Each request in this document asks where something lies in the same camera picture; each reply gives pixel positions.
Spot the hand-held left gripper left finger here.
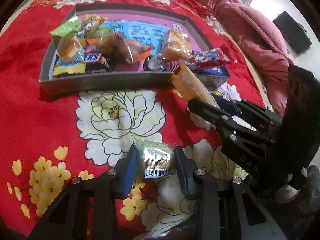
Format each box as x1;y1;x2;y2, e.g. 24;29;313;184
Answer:
31;145;139;240

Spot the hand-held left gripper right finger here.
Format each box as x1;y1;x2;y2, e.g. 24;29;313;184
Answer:
174;145;288;240

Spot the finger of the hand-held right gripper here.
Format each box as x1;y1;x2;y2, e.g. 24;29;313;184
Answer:
187;97;274;178
234;99;284;137

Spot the clear green cake packet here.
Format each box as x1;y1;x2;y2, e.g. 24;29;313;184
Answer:
134;140;177;180

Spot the clear pastry packet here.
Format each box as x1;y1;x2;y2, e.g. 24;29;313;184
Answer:
172;62;217;106

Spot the blue cookie packet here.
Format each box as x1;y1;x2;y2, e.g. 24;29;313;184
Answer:
196;66;225;76

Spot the red and white snack packet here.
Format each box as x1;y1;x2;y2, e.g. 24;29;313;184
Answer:
186;48;232;71

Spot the clear-wrapped golden pastry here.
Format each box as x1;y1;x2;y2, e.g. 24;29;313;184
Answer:
161;28;192;61

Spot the grey cardboard box tray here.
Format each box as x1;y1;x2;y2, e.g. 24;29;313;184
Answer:
39;4;232;99

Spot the orange-edged clear snack packet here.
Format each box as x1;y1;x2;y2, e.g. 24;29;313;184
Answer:
86;31;155;64

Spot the brown chocolate bar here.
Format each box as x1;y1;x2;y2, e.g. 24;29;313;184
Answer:
83;52;112;75

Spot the yellow and blue snack packet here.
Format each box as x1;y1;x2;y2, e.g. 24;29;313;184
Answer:
53;36;87;78

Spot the yellow candy packet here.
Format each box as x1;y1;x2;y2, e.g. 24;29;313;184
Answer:
80;13;107;35

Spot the green milk candy packet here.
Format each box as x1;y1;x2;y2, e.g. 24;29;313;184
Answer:
49;16;83;37

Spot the person's right hand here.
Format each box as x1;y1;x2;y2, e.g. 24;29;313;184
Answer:
274;184;300;204

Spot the pink quilt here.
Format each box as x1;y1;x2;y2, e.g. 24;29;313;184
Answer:
186;0;294;117

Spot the red floral blanket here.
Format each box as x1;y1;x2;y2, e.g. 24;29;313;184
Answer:
0;0;267;238

